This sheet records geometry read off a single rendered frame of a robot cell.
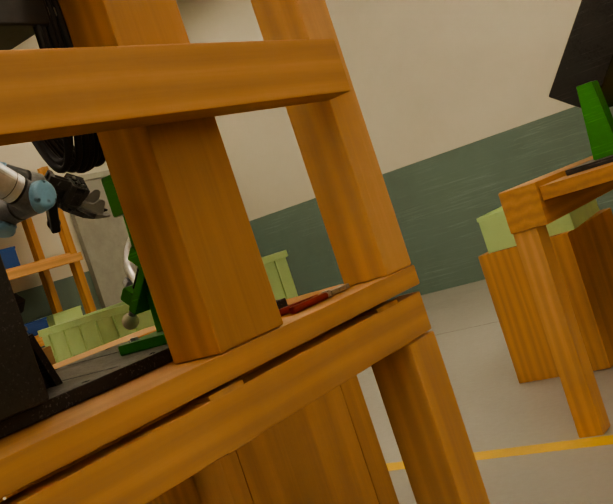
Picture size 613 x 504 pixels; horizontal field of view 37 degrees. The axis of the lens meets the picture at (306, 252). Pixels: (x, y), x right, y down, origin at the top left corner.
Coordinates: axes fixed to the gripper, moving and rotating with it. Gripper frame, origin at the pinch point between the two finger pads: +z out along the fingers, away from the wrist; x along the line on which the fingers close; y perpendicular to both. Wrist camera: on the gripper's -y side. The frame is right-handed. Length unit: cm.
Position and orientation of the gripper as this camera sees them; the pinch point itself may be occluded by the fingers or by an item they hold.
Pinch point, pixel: (103, 213)
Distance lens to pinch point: 261.7
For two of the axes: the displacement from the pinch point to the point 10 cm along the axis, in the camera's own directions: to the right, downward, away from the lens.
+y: 5.1, -8.0, -3.2
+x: -4.3, -5.6, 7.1
